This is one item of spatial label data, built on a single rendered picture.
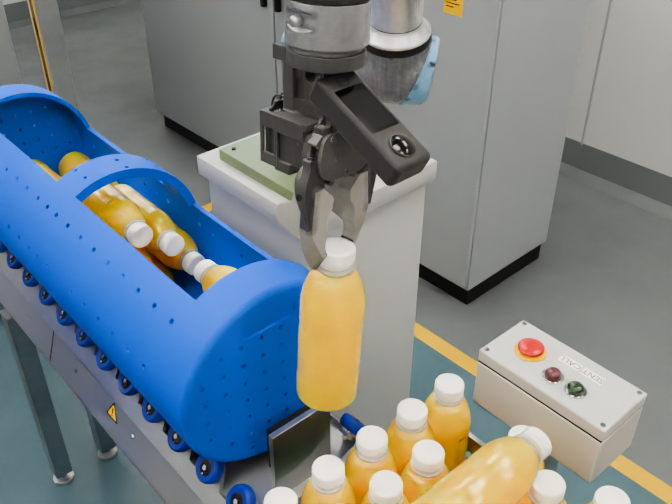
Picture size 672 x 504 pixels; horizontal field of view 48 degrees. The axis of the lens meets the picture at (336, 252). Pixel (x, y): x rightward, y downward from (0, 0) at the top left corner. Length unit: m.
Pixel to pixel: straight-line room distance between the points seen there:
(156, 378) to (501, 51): 1.72
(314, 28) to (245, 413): 0.57
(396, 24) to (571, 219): 2.42
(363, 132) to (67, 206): 0.68
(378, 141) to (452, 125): 1.96
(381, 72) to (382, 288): 0.44
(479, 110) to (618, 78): 1.31
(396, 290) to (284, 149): 0.85
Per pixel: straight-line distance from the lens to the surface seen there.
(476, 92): 2.50
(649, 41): 3.62
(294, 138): 0.70
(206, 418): 1.01
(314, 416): 1.05
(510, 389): 1.08
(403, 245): 1.48
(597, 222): 3.57
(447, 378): 1.04
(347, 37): 0.66
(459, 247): 2.78
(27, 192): 1.34
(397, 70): 1.27
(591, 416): 1.03
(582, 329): 2.94
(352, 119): 0.66
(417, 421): 0.99
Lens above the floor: 1.81
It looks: 35 degrees down
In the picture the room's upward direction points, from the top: straight up
